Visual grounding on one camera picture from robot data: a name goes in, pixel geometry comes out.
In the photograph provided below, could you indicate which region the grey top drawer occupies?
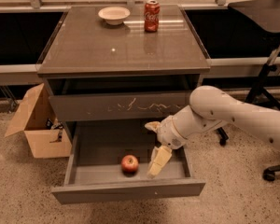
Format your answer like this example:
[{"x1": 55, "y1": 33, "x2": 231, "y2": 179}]
[{"x1": 48, "y1": 76, "x2": 203, "y2": 123}]

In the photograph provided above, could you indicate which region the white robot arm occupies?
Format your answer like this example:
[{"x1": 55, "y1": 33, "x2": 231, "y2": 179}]
[{"x1": 146, "y1": 86, "x2": 280, "y2": 178}]

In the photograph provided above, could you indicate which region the black side table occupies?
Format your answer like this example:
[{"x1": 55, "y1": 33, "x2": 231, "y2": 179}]
[{"x1": 214, "y1": 0, "x2": 280, "y2": 147}]

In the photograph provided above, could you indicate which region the grey drawer cabinet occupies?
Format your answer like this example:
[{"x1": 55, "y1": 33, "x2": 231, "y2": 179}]
[{"x1": 38, "y1": 5, "x2": 210, "y2": 136}]

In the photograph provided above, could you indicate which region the open grey middle drawer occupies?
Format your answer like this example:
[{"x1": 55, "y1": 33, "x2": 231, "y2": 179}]
[{"x1": 52, "y1": 119, "x2": 205, "y2": 204}]

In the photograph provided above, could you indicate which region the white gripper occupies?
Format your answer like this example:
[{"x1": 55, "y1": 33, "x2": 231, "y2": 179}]
[{"x1": 145, "y1": 116, "x2": 187, "y2": 178}]

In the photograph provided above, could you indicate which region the white bowl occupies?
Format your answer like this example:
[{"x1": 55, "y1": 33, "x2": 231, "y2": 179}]
[{"x1": 98, "y1": 7, "x2": 131, "y2": 25}]

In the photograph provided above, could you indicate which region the black office chair base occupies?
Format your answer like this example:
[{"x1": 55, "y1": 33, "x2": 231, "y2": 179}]
[{"x1": 262, "y1": 165, "x2": 280, "y2": 181}]

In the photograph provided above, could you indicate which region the red apple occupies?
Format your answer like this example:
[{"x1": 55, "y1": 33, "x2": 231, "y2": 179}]
[{"x1": 121, "y1": 155, "x2": 139, "y2": 173}]

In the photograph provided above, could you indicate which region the red soda can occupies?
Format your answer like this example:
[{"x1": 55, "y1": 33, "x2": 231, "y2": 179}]
[{"x1": 144, "y1": 0, "x2": 161, "y2": 32}]

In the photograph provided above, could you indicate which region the open cardboard box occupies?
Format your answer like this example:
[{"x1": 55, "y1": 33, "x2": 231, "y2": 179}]
[{"x1": 5, "y1": 84, "x2": 72, "y2": 159}]

